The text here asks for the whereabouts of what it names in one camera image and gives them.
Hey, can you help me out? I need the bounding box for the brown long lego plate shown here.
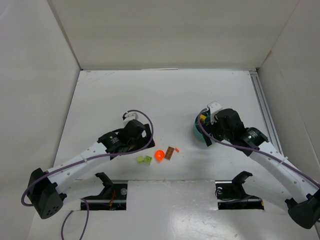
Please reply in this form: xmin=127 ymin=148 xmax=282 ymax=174
xmin=164 ymin=146 xmax=175 ymax=160

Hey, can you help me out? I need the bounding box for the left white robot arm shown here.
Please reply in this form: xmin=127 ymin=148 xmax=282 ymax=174
xmin=25 ymin=119 xmax=155 ymax=219

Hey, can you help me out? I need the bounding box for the aluminium rail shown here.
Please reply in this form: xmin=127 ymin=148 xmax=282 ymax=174
xmin=249 ymin=70 xmax=283 ymax=153

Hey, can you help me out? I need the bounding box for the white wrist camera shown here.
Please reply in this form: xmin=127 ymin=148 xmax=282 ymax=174
xmin=122 ymin=112 xmax=139 ymax=126
xmin=207 ymin=101 xmax=223 ymax=125

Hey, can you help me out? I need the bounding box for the pale green lego brick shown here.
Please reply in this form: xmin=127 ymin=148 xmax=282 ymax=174
xmin=136 ymin=156 xmax=145 ymax=164

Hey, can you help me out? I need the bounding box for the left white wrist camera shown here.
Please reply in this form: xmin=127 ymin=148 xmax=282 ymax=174
xmin=122 ymin=112 xmax=139 ymax=126

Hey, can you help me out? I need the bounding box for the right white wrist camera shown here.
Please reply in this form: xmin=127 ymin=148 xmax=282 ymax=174
xmin=207 ymin=101 xmax=223 ymax=125

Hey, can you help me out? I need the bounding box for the green hollow lego brick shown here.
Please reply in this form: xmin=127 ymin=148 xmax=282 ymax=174
xmin=143 ymin=155 xmax=153 ymax=166

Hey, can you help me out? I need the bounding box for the orange round lego dish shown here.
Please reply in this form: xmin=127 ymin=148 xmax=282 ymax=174
xmin=154 ymin=150 xmax=165 ymax=162

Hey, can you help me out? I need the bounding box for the small yellow lego brick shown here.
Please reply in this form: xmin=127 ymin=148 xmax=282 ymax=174
xmin=199 ymin=114 xmax=207 ymax=123

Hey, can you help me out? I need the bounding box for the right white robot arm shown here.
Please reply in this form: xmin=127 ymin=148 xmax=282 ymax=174
xmin=195 ymin=106 xmax=320 ymax=229

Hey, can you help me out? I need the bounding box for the teal round divided container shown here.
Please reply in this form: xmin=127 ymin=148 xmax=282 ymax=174
xmin=192 ymin=111 xmax=210 ymax=143

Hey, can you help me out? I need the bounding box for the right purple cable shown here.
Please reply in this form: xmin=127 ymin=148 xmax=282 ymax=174
xmin=197 ymin=108 xmax=320 ymax=191

